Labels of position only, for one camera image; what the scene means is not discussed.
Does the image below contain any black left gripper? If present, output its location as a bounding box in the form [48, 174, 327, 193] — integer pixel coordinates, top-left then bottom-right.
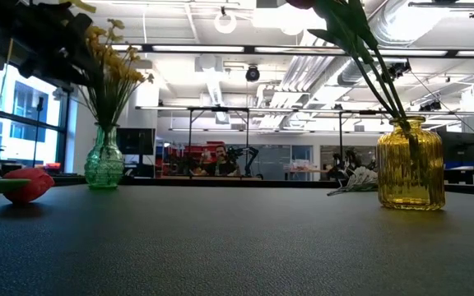
[0, 2, 96, 86]

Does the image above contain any green glass vase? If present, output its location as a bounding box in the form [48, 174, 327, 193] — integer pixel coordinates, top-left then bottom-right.
[83, 122, 125, 191]

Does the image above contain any yellow ribbed glass vase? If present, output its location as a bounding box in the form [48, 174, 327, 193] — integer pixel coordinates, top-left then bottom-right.
[376, 116, 446, 212]

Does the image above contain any black pole stand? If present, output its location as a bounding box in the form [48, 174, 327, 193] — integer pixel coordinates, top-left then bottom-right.
[33, 96, 44, 165]

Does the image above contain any black flat monitor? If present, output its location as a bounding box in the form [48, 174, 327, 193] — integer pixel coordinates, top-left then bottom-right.
[115, 127, 156, 168]

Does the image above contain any long ceiling light bar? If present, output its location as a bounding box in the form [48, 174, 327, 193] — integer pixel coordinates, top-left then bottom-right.
[111, 43, 474, 58]

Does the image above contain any red storage rack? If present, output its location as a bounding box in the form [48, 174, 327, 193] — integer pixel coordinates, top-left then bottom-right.
[156, 141, 225, 173]

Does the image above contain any person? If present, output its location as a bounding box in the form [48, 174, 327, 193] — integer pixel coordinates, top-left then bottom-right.
[199, 143, 240, 177]

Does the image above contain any black table mat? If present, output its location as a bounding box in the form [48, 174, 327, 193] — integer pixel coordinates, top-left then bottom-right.
[0, 180, 474, 296]

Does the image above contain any dark wide monitor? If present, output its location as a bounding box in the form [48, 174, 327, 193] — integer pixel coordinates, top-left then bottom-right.
[434, 130, 474, 164]

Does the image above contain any white ring lamp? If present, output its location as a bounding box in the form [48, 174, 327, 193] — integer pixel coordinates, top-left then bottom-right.
[213, 10, 238, 35]

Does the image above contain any black frame stand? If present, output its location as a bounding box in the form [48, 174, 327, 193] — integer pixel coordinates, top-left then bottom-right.
[186, 106, 251, 178]

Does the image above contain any black dome camera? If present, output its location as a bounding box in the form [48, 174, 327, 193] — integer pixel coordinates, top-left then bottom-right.
[244, 64, 261, 83]

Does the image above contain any silver ventilation duct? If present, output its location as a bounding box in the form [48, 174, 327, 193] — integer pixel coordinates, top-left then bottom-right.
[337, 0, 413, 86]

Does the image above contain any black camera on pole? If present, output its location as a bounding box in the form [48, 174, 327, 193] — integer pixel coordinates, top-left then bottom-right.
[379, 59, 412, 86]

